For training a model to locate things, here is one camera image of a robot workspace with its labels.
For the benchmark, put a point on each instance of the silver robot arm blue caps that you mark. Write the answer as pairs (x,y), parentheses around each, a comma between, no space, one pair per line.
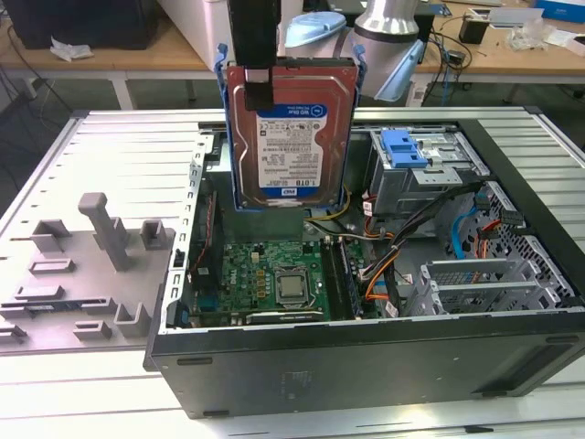
(388,18)

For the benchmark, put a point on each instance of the grey parts rack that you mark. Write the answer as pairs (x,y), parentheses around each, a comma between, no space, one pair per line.
(91,283)

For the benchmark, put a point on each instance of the CPU socket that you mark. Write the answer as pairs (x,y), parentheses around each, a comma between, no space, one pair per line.
(276,292)

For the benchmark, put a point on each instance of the crumpled white paper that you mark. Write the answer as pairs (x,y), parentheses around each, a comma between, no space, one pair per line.
(68,50)

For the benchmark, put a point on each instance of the grey power supply unit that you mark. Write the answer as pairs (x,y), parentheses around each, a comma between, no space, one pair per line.
(260,226)

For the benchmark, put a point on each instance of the silver CPU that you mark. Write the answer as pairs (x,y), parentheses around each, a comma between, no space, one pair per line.
(293,286)

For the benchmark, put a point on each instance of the green motherboard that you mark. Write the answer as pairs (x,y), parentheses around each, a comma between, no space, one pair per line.
(247,270)

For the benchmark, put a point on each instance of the wooden desk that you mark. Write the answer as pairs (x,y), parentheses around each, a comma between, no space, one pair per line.
(137,57)

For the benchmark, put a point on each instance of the black open PC case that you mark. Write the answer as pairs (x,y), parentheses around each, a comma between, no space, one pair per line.
(365,366)

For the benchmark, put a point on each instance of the clear plastic bags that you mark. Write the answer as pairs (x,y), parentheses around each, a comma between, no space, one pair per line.
(530,34)

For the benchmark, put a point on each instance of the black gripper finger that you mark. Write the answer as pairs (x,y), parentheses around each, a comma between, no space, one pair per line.
(253,36)

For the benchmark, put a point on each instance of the small black cube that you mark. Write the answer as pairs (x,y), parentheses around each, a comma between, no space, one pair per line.
(473,29)

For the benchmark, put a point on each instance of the blue RAM stick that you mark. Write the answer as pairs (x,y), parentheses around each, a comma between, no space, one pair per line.
(352,279)

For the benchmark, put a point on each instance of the RAM stick in rack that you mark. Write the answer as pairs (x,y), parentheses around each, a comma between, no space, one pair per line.
(45,308)

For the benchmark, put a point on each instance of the hard disk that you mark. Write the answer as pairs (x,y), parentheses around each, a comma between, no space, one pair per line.
(292,151)

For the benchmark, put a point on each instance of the blue cardboard box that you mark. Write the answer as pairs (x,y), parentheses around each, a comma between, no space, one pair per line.
(562,9)

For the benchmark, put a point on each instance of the silver disk bay cage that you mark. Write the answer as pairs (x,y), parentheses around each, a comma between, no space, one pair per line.
(480,265)

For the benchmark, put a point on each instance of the drive cage with blue latch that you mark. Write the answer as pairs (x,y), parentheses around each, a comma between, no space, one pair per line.
(411,183)

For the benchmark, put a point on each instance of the black case fan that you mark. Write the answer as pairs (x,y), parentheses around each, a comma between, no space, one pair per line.
(208,238)

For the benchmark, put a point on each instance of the white plastic box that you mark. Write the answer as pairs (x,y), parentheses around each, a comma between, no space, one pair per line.
(196,27)

